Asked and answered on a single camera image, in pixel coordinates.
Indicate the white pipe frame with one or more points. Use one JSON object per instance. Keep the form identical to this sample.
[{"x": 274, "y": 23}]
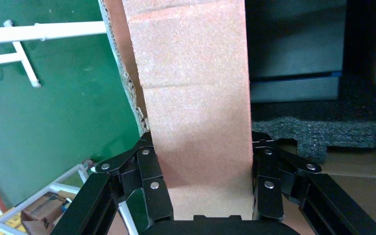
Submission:
[{"x": 45, "y": 30}]

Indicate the small cardboard box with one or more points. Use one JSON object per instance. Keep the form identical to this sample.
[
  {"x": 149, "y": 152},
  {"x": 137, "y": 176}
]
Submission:
[{"x": 191, "y": 97}]

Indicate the large cardboard box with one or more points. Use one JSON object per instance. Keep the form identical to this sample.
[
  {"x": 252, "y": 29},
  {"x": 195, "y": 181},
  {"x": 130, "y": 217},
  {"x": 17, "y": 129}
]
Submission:
[{"x": 353, "y": 181}]

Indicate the printed cardboard carton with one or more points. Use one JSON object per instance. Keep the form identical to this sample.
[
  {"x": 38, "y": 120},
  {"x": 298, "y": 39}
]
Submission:
[{"x": 42, "y": 209}]

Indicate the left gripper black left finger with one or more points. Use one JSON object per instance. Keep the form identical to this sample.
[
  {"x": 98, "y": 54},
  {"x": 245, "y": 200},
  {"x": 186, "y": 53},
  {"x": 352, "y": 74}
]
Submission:
[{"x": 94, "y": 201}]

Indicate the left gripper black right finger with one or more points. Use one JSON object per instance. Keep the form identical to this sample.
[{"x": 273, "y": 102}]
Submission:
[{"x": 324, "y": 201}]

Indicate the dark grey device box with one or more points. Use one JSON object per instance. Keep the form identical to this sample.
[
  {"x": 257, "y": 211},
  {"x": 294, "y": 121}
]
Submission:
[{"x": 295, "y": 48}]

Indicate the black foam block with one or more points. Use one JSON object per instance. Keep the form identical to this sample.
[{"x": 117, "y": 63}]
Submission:
[{"x": 321, "y": 133}]

